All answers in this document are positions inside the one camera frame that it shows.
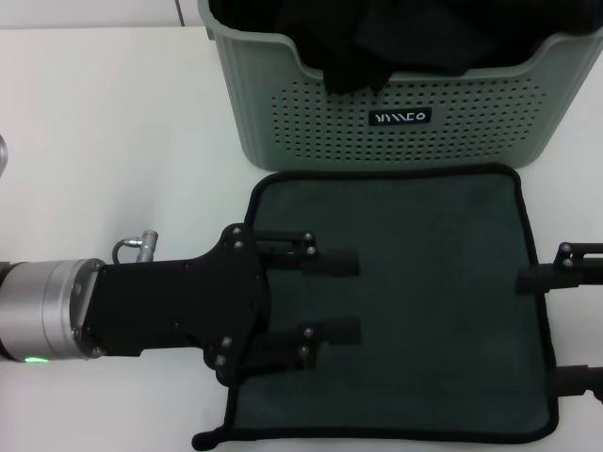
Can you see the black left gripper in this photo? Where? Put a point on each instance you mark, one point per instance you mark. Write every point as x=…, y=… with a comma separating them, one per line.
x=188, y=306

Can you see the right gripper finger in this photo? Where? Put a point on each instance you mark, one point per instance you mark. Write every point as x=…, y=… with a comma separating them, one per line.
x=565, y=273
x=577, y=380

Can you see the green and yellow towel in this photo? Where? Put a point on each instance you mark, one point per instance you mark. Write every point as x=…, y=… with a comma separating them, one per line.
x=400, y=306

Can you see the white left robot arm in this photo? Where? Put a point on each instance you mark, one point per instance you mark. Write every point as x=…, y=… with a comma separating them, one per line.
x=47, y=311

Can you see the green perforated storage basket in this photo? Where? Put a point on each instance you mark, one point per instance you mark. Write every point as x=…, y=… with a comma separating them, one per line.
x=330, y=136

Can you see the metal left wrist connector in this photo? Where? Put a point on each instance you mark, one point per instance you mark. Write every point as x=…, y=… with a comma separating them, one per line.
x=141, y=247

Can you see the dark folded cloth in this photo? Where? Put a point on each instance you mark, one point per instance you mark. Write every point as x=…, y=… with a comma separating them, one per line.
x=424, y=42

